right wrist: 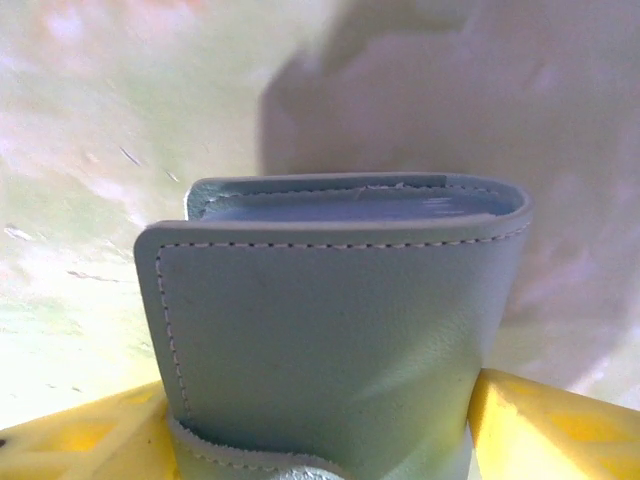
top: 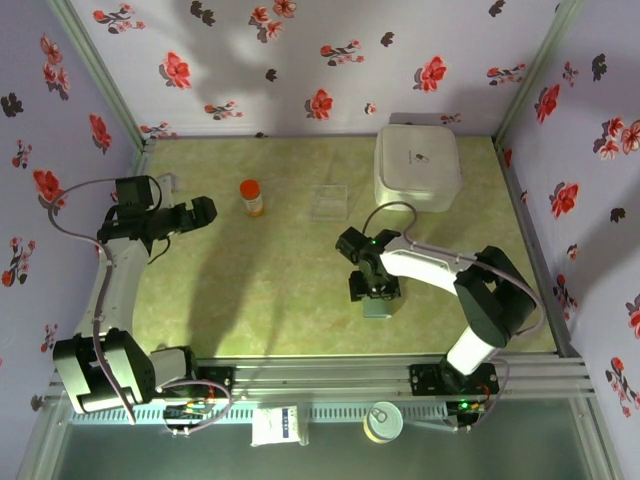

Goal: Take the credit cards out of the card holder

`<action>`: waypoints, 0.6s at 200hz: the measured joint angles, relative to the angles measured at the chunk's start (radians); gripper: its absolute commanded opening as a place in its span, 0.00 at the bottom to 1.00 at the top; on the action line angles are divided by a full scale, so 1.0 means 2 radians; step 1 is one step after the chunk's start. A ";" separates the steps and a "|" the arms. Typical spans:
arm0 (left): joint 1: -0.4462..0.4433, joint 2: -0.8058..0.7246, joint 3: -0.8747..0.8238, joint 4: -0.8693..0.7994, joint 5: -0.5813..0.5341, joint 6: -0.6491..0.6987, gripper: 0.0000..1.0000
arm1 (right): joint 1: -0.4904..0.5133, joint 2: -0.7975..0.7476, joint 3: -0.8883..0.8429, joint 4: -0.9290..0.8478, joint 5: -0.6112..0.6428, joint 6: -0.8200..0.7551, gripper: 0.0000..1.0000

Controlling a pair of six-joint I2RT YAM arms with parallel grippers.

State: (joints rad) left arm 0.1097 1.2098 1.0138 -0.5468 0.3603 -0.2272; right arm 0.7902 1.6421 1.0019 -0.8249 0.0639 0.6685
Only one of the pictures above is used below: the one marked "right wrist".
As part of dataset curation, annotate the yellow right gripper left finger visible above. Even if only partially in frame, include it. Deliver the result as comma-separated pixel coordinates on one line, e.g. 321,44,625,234
0,379,177,480

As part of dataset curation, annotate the clear plastic tray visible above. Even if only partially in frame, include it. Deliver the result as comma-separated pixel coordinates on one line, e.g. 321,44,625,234
133,172,534,480

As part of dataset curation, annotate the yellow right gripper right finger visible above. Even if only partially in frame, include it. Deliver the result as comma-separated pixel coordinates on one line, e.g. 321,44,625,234
467,367,640,480

